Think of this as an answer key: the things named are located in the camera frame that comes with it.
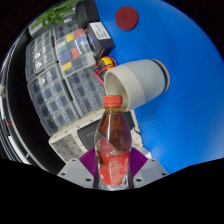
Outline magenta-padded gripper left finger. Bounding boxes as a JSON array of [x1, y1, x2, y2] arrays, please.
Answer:
[[57, 147, 99, 189]]

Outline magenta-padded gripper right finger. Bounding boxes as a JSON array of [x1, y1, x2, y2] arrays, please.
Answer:
[[128, 147, 169, 189]]

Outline clear bottle with red drink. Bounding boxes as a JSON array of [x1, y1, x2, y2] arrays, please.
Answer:
[[93, 94, 133, 191]]

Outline grey small-parts drawer cabinet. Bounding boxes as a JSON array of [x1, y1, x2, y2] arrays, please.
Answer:
[[53, 21, 84, 39], [25, 31, 56, 81], [28, 64, 81, 136], [66, 63, 108, 118]]

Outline grey-white ceramic mug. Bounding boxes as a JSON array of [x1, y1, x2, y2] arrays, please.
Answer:
[[103, 58, 171, 112]]

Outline yellow multimeter with leads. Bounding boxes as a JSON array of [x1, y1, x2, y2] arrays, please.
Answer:
[[94, 55, 118, 87]]

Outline clear compartment box coloured parts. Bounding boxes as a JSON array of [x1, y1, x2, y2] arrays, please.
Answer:
[[54, 28, 97, 77]]

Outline small black labelled box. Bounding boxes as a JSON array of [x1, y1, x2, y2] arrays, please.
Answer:
[[85, 21, 117, 58]]

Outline flat round red coaster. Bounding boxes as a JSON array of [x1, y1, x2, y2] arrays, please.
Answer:
[[114, 6, 140, 32]]

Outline green potted plant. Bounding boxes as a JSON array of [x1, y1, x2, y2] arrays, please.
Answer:
[[29, 0, 83, 29]]

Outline flat black pouch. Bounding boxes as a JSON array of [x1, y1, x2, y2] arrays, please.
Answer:
[[74, 0, 101, 29]]

